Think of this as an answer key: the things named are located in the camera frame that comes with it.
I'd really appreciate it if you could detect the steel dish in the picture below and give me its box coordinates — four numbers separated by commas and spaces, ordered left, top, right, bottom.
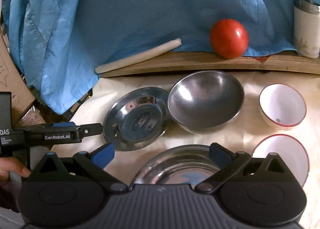
131, 144, 220, 188

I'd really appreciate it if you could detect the steel plate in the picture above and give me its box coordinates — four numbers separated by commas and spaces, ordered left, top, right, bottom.
103, 87, 171, 151

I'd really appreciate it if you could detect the large steel bowl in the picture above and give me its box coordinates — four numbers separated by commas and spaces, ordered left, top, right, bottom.
168, 70, 245, 134

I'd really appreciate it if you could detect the white plate red rim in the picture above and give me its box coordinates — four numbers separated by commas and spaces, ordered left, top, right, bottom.
253, 134, 310, 187

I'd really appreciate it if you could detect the white bowl red rim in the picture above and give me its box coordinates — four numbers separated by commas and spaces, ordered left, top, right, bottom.
259, 83, 307, 130

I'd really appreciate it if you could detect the person's left hand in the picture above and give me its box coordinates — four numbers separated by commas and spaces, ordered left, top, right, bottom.
0, 157, 31, 182

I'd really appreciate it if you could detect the cardboard box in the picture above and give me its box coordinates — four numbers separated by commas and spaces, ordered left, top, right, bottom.
0, 0, 46, 127

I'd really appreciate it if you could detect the cream table cloth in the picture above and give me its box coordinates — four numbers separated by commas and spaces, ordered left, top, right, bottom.
49, 70, 320, 229

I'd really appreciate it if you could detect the blue cloth backdrop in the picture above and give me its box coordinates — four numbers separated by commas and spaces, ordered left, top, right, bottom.
2, 0, 319, 114

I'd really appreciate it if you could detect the wooden tray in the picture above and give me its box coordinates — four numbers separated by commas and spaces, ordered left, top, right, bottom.
100, 51, 319, 78

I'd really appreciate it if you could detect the red tomato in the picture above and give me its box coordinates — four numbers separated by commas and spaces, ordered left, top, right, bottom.
209, 19, 249, 59

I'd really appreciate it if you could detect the white steel tumbler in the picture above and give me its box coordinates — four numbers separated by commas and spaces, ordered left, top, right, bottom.
293, 0, 319, 59

